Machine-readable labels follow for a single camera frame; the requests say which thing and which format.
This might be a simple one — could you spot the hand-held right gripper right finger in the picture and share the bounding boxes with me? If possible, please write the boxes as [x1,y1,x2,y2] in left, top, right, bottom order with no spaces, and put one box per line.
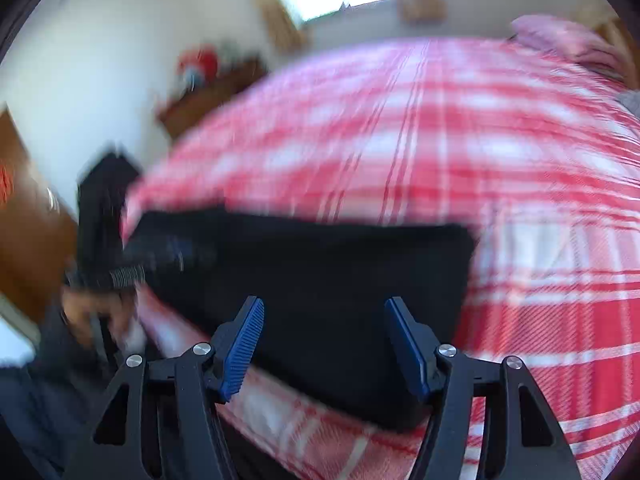
[384,296,581,480]

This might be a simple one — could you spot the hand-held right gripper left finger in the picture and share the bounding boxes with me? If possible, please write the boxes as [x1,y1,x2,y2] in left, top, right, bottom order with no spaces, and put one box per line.
[62,296,266,480]

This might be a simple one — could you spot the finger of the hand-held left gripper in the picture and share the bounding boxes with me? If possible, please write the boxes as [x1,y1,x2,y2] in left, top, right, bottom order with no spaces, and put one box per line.
[125,237,218,273]

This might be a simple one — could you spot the black pants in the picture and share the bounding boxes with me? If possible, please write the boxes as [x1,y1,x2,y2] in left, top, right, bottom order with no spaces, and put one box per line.
[122,207,478,433]

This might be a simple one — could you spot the person's left hand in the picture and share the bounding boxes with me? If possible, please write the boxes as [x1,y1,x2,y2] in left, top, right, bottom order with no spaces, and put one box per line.
[61,287,141,348]

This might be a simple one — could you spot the black folding chair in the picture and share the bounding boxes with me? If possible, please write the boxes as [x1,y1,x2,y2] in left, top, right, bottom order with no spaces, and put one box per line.
[77,152,146,261]

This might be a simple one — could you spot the wooden door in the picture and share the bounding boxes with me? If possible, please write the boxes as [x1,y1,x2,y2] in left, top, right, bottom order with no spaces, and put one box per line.
[0,105,81,321]

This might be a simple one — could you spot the person's dark clothing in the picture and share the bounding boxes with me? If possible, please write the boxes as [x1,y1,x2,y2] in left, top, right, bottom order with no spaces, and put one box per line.
[0,310,126,480]

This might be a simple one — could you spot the wooden desk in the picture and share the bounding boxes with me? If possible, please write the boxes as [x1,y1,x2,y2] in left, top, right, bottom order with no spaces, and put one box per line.
[156,57,271,141]

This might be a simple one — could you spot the red gift bag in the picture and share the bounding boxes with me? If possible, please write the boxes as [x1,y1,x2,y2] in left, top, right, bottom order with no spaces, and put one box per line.
[177,47,221,86]

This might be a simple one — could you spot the bed with red plaid sheet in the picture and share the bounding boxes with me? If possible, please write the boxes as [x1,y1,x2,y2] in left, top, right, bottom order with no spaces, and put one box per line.
[122,35,640,480]

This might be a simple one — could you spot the folded pink quilt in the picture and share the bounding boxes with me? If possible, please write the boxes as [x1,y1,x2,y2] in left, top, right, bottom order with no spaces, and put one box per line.
[510,14,626,81]

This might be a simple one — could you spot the cream and wood headboard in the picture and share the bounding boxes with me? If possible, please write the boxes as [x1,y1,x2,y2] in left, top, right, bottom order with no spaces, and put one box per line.
[570,0,640,91]

